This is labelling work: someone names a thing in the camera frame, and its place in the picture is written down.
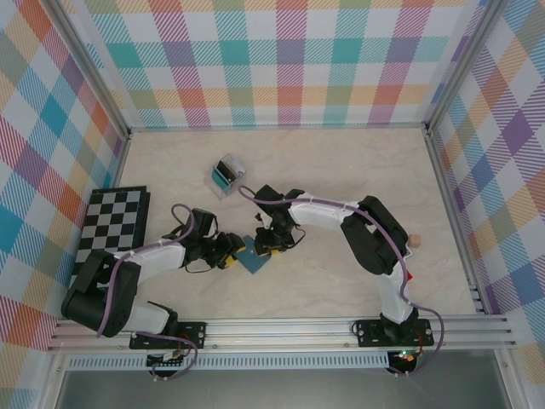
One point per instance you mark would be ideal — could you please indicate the blue leather card holder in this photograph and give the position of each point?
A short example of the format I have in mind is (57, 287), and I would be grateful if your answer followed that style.
(254, 263)

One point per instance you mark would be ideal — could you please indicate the black and silver chessboard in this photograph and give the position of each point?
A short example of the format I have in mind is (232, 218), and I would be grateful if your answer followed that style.
(110, 217)

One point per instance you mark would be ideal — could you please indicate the aluminium frame post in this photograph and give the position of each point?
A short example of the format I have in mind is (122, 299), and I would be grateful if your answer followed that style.
(94, 68)
(462, 64)

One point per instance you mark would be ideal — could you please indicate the clear plastic box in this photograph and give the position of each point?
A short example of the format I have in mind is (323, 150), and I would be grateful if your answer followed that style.
(225, 191)

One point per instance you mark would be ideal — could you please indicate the small wooden cube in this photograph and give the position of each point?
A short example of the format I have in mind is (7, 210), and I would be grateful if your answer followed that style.
(415, 241)

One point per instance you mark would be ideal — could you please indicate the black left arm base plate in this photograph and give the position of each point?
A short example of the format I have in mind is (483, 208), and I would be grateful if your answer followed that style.
(196, 334)

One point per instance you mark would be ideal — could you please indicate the small circuit board with lights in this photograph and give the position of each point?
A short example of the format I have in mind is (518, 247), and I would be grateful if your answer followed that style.
(404, 355)

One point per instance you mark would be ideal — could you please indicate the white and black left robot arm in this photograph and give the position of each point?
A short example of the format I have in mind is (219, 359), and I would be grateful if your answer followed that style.
(162, 255)

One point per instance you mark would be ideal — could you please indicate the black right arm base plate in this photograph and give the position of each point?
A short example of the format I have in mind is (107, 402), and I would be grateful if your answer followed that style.
(366, 334)

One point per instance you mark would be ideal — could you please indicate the wide aluminium mounting rail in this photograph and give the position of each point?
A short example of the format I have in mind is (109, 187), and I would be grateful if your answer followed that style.
(277, 332)

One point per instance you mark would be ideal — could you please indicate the teal credit card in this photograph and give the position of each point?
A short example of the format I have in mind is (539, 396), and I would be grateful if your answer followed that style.
(220, 180)

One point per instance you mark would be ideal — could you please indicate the dark credit card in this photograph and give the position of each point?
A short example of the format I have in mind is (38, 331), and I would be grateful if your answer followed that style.
(226, 169)

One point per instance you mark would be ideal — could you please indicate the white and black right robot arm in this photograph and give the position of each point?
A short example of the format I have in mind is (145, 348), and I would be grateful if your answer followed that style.
(315, 215)

